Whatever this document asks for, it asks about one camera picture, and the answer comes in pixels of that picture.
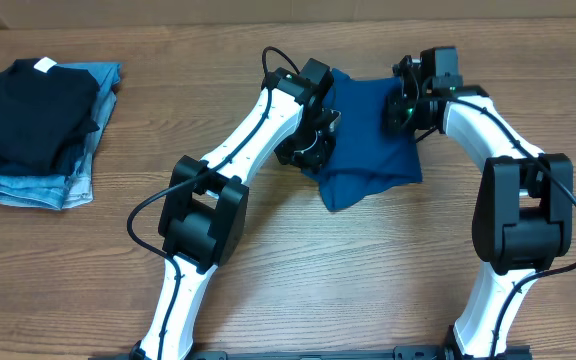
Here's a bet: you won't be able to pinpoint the folded light blue jeans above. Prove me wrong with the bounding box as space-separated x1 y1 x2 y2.
0 62 122 210

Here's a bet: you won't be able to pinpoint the folded dark blue garment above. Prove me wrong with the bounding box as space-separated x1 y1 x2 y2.
0 123 99 176

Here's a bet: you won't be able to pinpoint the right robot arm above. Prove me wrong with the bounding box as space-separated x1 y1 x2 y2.
382 47 573 359

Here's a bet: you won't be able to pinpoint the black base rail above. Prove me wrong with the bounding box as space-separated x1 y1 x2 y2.
87 344 533 360

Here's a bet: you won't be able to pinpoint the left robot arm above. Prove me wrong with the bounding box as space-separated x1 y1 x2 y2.
128 59 340 359

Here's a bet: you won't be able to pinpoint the blue polo shirt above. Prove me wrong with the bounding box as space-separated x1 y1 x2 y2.
305 69 423 212

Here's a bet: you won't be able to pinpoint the folded black shirt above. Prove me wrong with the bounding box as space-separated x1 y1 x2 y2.
0 59 99 169

